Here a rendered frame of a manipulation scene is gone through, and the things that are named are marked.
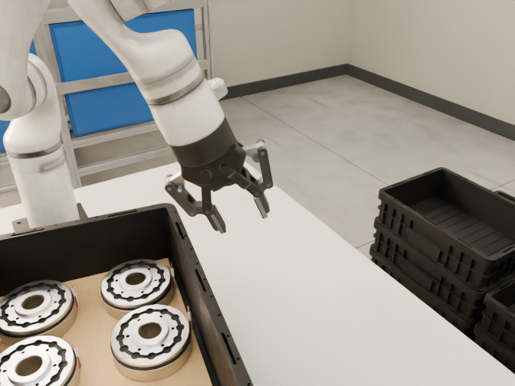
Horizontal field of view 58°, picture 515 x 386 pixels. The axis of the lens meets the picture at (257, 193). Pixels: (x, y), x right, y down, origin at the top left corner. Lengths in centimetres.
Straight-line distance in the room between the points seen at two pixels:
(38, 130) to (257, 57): 315
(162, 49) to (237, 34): 330
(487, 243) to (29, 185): 122
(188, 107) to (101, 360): 36
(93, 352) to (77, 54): 193
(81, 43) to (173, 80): 198
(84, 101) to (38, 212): 163
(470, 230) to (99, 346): 118
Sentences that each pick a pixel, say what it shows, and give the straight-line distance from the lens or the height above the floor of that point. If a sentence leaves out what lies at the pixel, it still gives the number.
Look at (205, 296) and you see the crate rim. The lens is 59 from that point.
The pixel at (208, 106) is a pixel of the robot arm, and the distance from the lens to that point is 52.
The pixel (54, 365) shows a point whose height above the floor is 86.
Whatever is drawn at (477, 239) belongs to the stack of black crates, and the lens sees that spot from 154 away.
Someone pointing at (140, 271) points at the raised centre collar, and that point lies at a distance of 74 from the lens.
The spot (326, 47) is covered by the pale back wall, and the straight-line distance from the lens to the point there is 433.
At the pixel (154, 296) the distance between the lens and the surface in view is 70.
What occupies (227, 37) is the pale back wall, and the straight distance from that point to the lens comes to 375.
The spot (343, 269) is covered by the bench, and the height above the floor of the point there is 70.
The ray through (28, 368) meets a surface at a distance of 68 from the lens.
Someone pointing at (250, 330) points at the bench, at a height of 70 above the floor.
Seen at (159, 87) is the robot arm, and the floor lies 118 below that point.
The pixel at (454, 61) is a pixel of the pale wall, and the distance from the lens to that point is 375.
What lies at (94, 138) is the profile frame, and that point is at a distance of 261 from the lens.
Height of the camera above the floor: 134
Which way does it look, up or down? 32 degrees down
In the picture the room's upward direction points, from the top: straight up
